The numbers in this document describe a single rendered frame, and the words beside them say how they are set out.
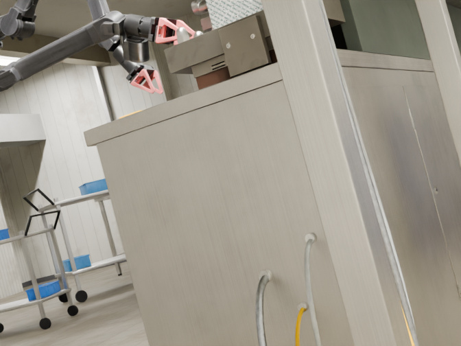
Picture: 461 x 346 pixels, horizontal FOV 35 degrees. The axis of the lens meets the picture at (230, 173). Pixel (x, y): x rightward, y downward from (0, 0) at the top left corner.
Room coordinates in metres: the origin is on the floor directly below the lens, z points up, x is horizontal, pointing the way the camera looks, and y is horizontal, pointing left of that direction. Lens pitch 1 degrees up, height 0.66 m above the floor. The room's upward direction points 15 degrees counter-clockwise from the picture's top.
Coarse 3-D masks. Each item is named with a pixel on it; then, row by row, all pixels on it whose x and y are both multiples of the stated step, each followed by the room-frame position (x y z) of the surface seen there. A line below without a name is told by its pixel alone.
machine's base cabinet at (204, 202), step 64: (192, 128) 1.67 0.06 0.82; (256, 128) 1.59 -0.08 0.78; (384, 128) 1.72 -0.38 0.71; (448, 128) 2.28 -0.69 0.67; (128, 192) 1.77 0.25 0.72; (192, 192) 1.69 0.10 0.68; (256, 192) 1.61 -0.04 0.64; (384, 192) 1.62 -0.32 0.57; (448, 192) 2.09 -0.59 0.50; (128, 256) 1.80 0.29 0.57; (192, 256) 1.71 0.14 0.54; (256, 256) 1.63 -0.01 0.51; (320, 256) 1.55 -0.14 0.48; (448, 256) 1.94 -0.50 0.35; (192, 320) 1.73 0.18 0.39; (320, 320) 1.57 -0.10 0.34; (448, 320) 1.80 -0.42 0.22
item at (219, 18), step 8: (208, 0) 1.89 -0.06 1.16; (216, 0) 1.88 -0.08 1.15; (224, 0) 1.87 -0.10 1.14; (232, 0) 1.86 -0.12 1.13; (240, 0) 1.85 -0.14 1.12; (248, 0) 1.84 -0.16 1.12; (256, 0) 1.83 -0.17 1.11; (208, 8) 1.90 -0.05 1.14; (216, 8) 1.89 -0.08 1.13; (224, 8) 1.87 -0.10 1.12; (232, 8) 1.86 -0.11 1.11; (240, 8) 1.85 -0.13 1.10; (248, 8) 1.84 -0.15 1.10; (256, 8) 1.83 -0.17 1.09; (216, 16) 1.89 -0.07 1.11; (224, 16) 1.88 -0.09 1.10; (232, 16) 1.87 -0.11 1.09; (240, 16) 1.86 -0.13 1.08; (216, 24) 1.89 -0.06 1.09; (224, 24) 1.88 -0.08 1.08
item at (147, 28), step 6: (144, 18) 1.97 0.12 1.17; (150, 18) 1.97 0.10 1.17; (156, 18) 1.93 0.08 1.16; (144, 24) 1.96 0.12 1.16; (150, 24) 1.92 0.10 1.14; (156, 24) 1.94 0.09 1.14; (144, 30) 1.96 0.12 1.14; (150, 30) 1.92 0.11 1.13; (168, 30) 1.99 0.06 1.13; (144, 36) 1.98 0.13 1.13; (150, 36) 1.93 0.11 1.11
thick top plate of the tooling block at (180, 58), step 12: (324, 0) 1.60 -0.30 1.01; (336, 0) 1.67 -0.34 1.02; (336, 12) 1.65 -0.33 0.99; (228, 24) 1.65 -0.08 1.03; (264, 24) 1.61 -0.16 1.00; (336, 24) 1.69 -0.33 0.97; (204, 36) 1.69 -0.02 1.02; (216, 36) 1.67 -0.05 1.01; (168, 48) 1.74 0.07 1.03; (180, 48) 1.72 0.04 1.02; (192, 48) 1.71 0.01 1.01; (204, 48) 1.69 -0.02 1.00; (216, 48) 1.68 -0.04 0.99; (168, 60) 1.74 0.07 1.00; (180, 60) 1.73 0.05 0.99; (192, 60) 1.71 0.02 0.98; (204, 60) 1.70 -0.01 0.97; (180, 72) 1.76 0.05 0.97; (192, 72) 1.81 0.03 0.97
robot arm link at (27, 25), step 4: (24, 16) 2.60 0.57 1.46; (24, 20) 2.57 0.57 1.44; (28, 20) 2.60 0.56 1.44; (24, 24) 2.57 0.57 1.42; (28, 24) 2.59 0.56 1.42; (24, 28) 2.57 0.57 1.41; (28, 28) 2.59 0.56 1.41; (24, 32) 2.58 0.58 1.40; (28, 32) 2.60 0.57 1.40; (12, 36) 2.58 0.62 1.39; (16, 36) 2.59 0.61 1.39; (20, 36) 2.60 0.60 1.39; (24, 36) 2.61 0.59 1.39; (20, 40) 2.62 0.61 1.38
